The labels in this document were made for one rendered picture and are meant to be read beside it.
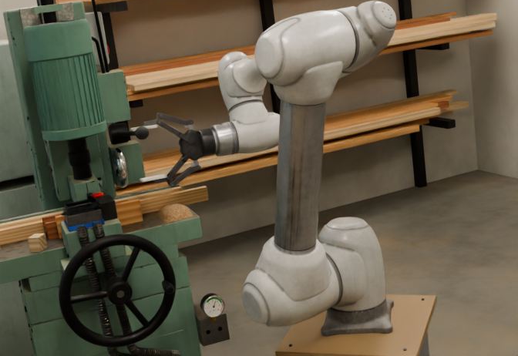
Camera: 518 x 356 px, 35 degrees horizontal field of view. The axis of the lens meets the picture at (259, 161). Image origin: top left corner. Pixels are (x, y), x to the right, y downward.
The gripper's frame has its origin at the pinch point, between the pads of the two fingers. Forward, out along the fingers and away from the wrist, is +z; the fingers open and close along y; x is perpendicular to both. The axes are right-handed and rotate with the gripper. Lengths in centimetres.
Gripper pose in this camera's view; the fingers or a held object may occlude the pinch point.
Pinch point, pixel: (139, 154)
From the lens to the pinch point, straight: 218.3
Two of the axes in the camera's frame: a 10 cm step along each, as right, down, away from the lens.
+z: -9.3, 1.8, -3.1
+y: -1.5, -9.8, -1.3
